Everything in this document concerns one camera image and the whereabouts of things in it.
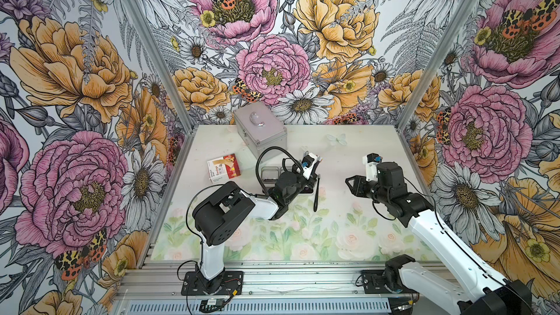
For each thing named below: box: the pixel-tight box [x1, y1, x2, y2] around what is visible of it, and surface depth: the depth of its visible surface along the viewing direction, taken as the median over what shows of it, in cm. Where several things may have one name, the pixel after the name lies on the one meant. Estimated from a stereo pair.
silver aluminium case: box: [233, 100, 288, 161], surface depth 105 cm
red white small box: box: [207, 153, 242, 184], surface depth 101 cm
